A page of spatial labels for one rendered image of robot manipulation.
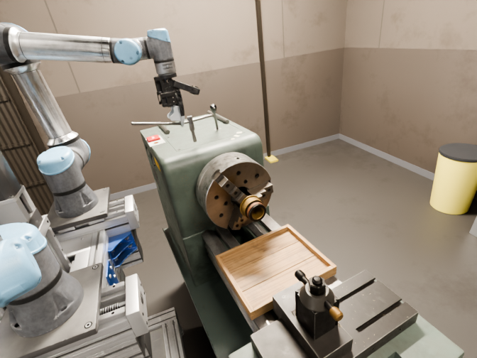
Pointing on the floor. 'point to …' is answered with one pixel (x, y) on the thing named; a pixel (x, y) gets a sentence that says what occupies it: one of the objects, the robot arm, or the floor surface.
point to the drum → (455, 178)
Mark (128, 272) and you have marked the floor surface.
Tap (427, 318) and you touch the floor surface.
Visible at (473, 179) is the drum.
